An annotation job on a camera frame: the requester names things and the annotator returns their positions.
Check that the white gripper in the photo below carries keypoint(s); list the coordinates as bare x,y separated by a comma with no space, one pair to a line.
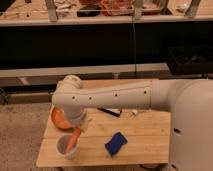
81,122

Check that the orange pepper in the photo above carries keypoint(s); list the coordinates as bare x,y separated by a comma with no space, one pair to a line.
73,139

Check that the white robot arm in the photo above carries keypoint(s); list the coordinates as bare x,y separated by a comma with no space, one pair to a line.
189,101

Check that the white ceramic cup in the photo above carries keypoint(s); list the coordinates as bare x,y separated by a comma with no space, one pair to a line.
62,145

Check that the orange bowl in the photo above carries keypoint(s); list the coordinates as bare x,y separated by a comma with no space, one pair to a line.
59,120

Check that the black and white eraser block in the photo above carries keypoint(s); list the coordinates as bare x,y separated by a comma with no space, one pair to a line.
114,112

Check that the blue sponge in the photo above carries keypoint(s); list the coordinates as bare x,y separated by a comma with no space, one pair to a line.
114,145

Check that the wooden table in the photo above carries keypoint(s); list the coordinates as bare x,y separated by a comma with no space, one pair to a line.
147,134

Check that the black bin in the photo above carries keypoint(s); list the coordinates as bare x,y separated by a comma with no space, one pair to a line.
187,60

